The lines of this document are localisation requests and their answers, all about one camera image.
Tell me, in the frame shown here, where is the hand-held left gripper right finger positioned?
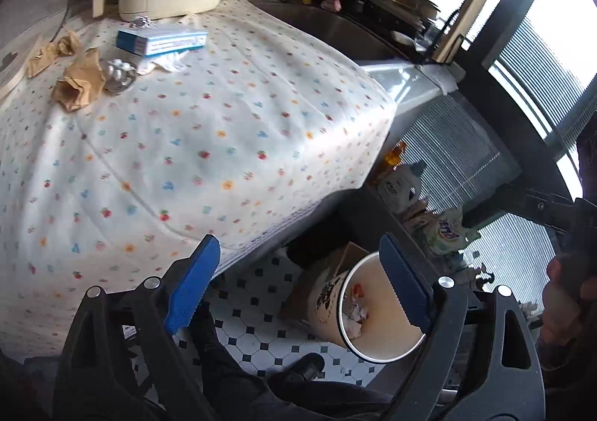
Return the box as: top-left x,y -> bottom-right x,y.
379,233 -> 544,421

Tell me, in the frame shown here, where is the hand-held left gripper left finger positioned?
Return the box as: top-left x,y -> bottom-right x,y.
51,235 -> 222,421

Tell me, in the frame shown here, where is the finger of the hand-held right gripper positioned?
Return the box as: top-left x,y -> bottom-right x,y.
520,188 -> 579,235

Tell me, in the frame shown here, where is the silver snack bag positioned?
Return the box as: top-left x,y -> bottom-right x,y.
343,299 -> 372,338

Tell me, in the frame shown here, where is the cream waste bin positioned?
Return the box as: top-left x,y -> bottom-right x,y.
305,252 -> 426,363

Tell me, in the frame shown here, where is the silver blister pack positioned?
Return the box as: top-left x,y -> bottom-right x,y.
103,58 -> 137,93

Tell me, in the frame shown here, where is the white tissue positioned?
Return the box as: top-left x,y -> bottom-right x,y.
137,50 -> 192,74

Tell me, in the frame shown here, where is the large brown paper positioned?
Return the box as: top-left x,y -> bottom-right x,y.
50,48 -> 107,111

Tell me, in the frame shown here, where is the blue and white box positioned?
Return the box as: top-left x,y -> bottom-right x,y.
116,26 -> 209,57

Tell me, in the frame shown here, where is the small brown paper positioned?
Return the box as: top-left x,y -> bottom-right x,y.
25,28 -> 82,78

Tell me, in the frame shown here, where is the person's right forearm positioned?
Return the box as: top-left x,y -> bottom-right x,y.
534,328 -> 597,390

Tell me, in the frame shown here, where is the person's right hand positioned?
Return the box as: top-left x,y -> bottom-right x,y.
541,255 -> 584,343

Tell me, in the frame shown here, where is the printed refill pouch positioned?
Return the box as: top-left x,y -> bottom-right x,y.
426,209 -> 481,256

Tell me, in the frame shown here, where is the white bottle teal cap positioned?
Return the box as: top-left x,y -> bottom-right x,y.
377,161 -> 427,212

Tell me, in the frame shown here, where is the orange bottle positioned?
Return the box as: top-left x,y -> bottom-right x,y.
383,141 -> 407,170

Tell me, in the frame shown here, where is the black shoe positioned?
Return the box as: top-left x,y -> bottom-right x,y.
284,352 -> 326,382

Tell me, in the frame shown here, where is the floral tablecloth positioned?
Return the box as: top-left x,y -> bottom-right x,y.
0,0 -> 397,359

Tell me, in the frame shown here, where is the white rag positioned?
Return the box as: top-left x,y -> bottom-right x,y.
420,62 -> 467,93

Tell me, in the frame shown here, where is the wooden cutting board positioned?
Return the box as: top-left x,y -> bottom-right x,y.
431,0 -> 490,64

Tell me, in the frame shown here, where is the steel sink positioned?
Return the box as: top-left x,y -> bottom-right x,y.
243,0 -> 421,65

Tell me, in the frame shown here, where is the black window frame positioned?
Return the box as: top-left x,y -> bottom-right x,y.
462,0 -> 597,217

